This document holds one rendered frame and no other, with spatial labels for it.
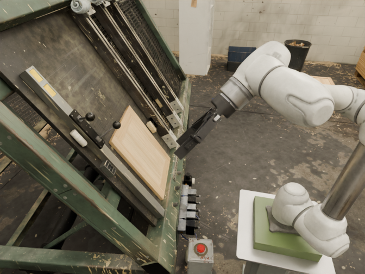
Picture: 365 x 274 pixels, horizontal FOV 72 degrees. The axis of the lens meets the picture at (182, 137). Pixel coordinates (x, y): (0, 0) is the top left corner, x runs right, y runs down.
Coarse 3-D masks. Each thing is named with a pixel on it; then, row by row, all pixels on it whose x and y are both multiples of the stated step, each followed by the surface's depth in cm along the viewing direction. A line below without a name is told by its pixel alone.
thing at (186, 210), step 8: (184, 176) 184; (184, 184) 183; (184, 192) 173; (192, 192) 170; (184, 200) 168; (192, 200) 165; (184, 208) 162; (192, 208) 159; (184, 216) 157; (192, 216) 154; (176, 224) 145; (184, 224) 153; (192, 224) 150; (176, 232) 146; (184, 232) 150; (192, 232) 153; (176, 240) 151
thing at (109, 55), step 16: (80, 16) 138; (96, 32) 143; (96, 48) 148; (112, 48) 153; (112, 64) 153; (128, 80) 159; (144, 96) 169; (144, 112) 171; (160, 128) 178; (176, 144) 186
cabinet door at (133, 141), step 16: (128, 112) 151; (128, 128) 145; (144, 128) 162; (112, 144) 127; (128, 144) 139; (144, 144) 155; (128, 160) 133; (144, 160) 148; (160, 160) 165; (144, 176) 141; (160, 176) 157; (160, 192) 149
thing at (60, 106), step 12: (24, 72) 93; (36, 84) 96; (48, 84) 100; (48, 96) 98; (60, 96) 103; (60, 108) 101; (72, 120) 104; (108, 156) 116; (120, 168) 121; (132, 180) 125; (144, 192) 131; (144, 204) 133; (156, 204) 137; (156, 216) 138
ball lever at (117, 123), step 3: (114, 123) 112; (117, 123) 112; (120, 123) 113; (114, 126) 112; (117, 126) 112; (120, 126) 113; (111, 129) 113; (105, 132) 113; (108, 132) 113; (102, 135) 112; (96, 138) 111; (99, 138) 112; (99, 141) 112
